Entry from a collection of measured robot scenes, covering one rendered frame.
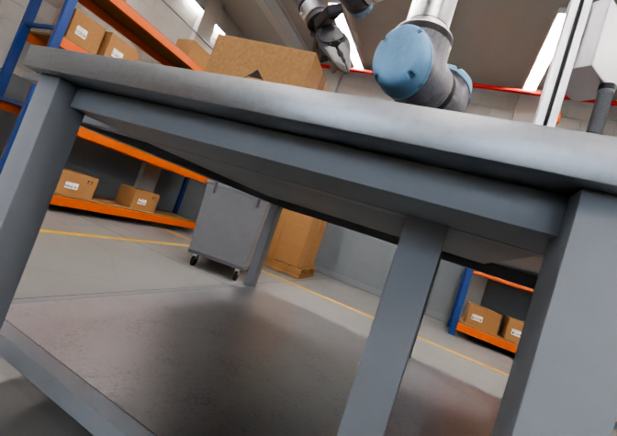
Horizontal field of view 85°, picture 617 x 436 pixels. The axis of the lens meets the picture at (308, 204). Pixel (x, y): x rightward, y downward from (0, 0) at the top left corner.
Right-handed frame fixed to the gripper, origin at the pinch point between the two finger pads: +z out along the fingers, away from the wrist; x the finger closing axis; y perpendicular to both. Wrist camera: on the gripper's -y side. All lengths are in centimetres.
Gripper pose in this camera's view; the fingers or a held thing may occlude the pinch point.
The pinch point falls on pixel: (346, 67)
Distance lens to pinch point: 101.5
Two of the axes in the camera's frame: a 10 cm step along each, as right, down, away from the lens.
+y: -1.0, 3.0, 9.5
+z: 3.9, 8.9, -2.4
